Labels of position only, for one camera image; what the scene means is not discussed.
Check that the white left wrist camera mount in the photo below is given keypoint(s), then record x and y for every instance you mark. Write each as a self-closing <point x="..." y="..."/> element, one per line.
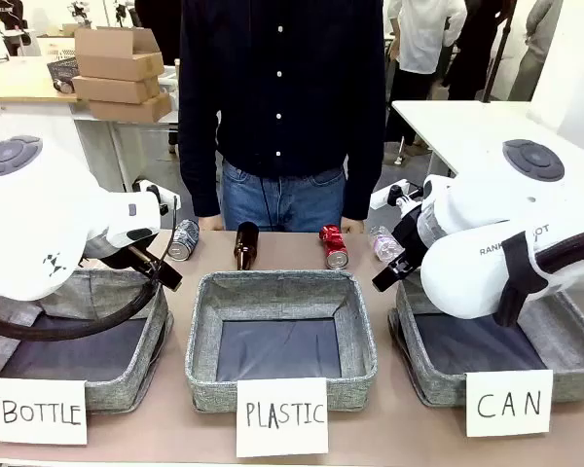
<point x="151" y="189"/>

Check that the grey fabric basket labelled plastic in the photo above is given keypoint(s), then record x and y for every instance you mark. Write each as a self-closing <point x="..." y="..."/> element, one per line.
<point x="282" y="297"/>

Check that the bystander in grey clothes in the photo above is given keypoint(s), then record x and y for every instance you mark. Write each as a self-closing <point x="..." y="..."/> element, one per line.
<point x="535" y="48"/>

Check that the person's right forearm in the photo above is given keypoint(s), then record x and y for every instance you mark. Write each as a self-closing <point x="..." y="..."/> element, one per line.
<point x="199" y="170"/>

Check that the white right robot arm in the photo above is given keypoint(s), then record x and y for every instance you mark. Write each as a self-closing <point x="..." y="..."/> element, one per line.
<point x="491" y="233"/>

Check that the grey fabric basket labelled can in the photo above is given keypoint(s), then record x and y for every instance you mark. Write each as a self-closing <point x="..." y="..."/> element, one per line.
<point x="572" y="360"/>

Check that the bystander in black clothes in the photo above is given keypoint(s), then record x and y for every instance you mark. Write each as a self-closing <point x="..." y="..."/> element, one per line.
<point x="477" y="48"/>

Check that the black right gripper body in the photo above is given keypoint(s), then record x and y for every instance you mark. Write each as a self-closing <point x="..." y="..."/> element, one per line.
<point x="413" y="238"/>

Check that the small pink-label plastic bottle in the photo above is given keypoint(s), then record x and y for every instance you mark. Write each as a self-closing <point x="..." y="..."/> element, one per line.
<point x="384" y="243"/>

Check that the crushed red can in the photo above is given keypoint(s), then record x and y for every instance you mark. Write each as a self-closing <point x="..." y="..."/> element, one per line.
<point x="335" y="248"/>

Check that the white paper sign PLASTIC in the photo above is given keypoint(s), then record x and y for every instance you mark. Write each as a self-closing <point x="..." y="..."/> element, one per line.
<point x="282" y="418"/>

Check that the white paper sign CAN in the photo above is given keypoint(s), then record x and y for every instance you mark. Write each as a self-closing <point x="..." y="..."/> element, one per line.
<point x="508" y="404"/>

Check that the seated person in black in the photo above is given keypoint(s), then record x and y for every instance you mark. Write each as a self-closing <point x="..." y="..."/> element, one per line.
<point x="12" y="19"/>

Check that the white paper sign BOTTLE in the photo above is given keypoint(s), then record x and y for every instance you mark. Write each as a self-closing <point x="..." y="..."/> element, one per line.
<point x="39" y="413"/>

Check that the person's left forearm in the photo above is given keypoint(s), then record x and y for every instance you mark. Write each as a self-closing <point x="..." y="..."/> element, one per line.
<point x="365" y="170"/>

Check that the person in dark shirt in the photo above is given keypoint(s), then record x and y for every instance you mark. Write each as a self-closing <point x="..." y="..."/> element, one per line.
<point x="282" y="97"/>

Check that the closed flat cardboard box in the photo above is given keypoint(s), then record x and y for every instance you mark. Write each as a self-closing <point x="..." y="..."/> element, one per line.
<point x="131" y="109"/>
<point x="117" y="90"/>

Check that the black tripod pole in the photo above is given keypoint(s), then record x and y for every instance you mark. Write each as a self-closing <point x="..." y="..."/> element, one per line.
<point x="501" y="44"/>

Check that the open cardboard box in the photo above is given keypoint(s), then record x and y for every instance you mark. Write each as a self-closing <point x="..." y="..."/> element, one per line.
<point x="117" y="58"/>

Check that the crushed black silver can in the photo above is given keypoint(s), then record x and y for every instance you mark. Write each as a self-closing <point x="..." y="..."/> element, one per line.
<point x="184" y="240"/>

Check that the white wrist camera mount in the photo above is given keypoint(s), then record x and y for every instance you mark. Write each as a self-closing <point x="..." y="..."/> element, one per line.
<point x="151" y="189"/>
<point x="394" y="194"/>

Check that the person's right hand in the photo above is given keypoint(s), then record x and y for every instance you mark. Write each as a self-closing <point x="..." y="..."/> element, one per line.
<point x="210" y="224"/>

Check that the bystander in white shirt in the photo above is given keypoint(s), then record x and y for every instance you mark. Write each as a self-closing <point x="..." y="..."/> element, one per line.
<point x="428" y="39"/>

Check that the person's left hand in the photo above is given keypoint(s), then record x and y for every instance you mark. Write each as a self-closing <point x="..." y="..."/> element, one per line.
<point x="353" y="226"/>

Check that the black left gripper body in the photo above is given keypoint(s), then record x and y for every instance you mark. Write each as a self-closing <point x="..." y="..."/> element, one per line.
<point x="136" y="265"/>

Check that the brown glass bottle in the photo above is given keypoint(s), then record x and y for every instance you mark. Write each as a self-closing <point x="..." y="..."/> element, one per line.
<point x="245" y="245"/>

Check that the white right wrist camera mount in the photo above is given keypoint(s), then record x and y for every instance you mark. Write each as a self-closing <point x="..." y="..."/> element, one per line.
<point x="394" y="194"/>

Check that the grey fabric basket labelled bottle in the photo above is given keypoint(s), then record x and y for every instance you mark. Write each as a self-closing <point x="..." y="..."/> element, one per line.
<point x="121" y="389"/>

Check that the white desk with legs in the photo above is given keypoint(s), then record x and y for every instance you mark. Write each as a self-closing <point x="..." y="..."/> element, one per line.
<point x="126" y="129"/>

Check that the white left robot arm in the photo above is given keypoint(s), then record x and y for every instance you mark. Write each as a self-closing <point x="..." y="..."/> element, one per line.
<point x="39" y="219"/>

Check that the wooden top table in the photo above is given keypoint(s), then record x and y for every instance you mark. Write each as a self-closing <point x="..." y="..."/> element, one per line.
<point x="19" y="85"/>

